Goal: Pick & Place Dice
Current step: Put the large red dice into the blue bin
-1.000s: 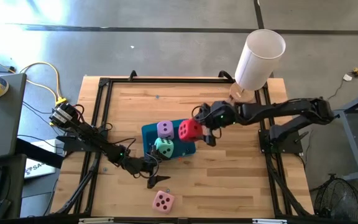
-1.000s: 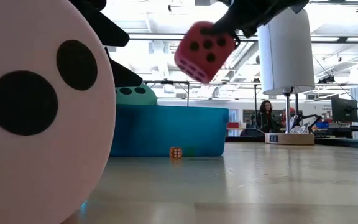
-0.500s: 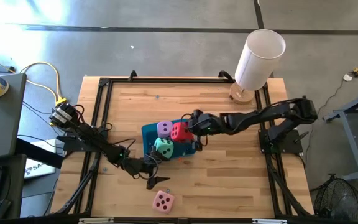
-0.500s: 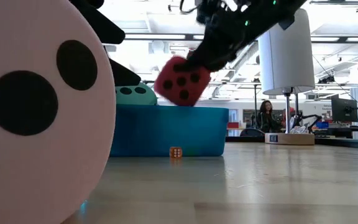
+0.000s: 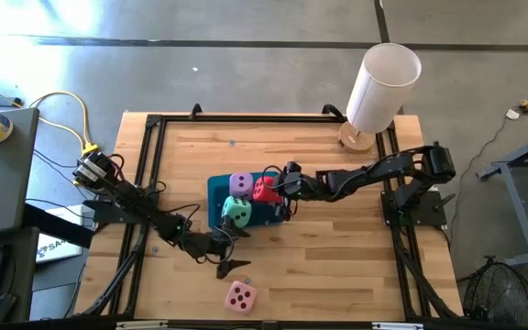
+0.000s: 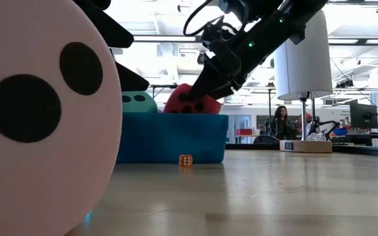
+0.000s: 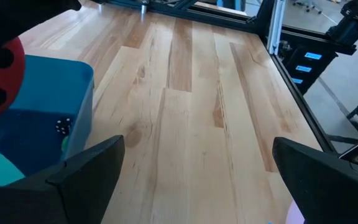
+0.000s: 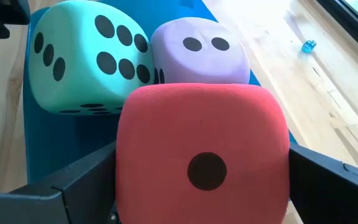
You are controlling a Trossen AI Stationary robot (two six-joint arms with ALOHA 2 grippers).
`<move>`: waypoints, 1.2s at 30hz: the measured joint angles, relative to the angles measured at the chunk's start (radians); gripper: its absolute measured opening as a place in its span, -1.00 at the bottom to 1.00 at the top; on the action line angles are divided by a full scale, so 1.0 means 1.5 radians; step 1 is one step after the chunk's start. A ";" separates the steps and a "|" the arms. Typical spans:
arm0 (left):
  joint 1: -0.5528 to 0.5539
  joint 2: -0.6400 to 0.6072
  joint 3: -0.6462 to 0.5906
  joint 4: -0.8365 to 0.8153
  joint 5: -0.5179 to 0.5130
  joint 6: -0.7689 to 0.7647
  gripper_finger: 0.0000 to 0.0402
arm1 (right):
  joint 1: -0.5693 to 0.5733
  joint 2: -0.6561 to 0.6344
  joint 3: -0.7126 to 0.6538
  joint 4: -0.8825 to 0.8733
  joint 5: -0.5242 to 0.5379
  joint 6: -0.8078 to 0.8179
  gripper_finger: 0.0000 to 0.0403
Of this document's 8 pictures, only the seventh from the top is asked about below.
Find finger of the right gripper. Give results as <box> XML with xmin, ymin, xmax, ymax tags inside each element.
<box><xmin>0</xmin><ymin>0</ymin><xmax>83</xmax><ymax>58</ymax></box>

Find small black die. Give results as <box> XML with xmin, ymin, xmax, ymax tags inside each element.
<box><xmin>55</xmin><ymin>117</ymin><xmax>73</xmax><ymax>136</ymax></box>

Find black box with blue lights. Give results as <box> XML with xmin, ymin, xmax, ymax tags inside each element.
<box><xmin>283</xmin><ymin>30</ymin><xmax>338</xmax><ymax>96</ymax></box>

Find large red foam die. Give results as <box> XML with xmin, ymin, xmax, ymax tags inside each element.
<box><xmin>0</xmin><ymin>36</ymin><xmax>26</xmax><ymax>123</ymax></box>

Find large pink foam die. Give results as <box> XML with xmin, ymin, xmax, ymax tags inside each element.
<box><xmin>286</xmin><ymin>200</ymin><xmax>306</xmax><ymax>224</ymax></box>

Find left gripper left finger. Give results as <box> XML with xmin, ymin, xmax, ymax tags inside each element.
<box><xmin>0</xmin><ymin>134</ymin><xmax>126</xmax><ymax>224</ymax></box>

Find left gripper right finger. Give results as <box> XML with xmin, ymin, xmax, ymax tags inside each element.
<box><xmin>272</xmin><ymin>136</ymin><xmax>358</xmax><ymax>224</ymax></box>

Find blue plastic bin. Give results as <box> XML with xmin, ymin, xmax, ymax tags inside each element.
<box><xmin>0</xmin><ymin>54</ymin><xmax>95</xmax><ymax>187</ymax></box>

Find small yellow-green translucent die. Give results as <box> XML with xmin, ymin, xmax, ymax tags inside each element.
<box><xmin>60</xmin><ymin>135</ymin><xmax>71</xmax><ymax>153</ymax></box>

